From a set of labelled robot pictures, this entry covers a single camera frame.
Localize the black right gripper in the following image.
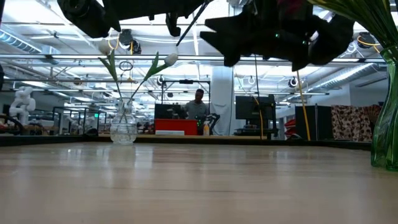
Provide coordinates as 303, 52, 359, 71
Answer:
200, 0, 356, 72

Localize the white artificial tulip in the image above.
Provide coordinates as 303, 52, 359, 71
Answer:
124, 51, 179, 138

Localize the purple artificial flower bunch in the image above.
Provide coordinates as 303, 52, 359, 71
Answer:
278, 0, 398, 47

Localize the clear glass vase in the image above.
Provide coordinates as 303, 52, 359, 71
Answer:
109, 97, 139, 144

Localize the green glass vase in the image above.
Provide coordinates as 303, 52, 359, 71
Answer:
370, 46, 398, 172

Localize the large black monitor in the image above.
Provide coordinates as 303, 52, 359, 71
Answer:
235, 95, 277, 138

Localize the person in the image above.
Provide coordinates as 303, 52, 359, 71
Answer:
183, 88, 210, 121

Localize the small black monitor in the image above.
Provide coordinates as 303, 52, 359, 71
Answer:
154, 103, 187, 119

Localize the red storage bin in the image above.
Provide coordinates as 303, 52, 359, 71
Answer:
154, 118, 199, 136

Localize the red chair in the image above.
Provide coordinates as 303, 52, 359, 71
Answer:
284, 119, 298, 138

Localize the flat white box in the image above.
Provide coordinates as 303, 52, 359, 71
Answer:
155, 129, 185, 136

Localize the black cabinet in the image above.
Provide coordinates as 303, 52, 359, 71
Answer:
294, 105, 333, 141

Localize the brown patterned cloth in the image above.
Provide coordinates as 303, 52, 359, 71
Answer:
331, 105, 383, 142

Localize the black gantry frame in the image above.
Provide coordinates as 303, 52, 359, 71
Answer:
160, 80, 211, 121

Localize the yellow hanging cable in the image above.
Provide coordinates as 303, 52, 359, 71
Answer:
295, 70, 312, 141

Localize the silver ventilation duct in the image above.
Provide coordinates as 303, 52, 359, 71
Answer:
306, 62, 388, 94
0, 29, 60, 55

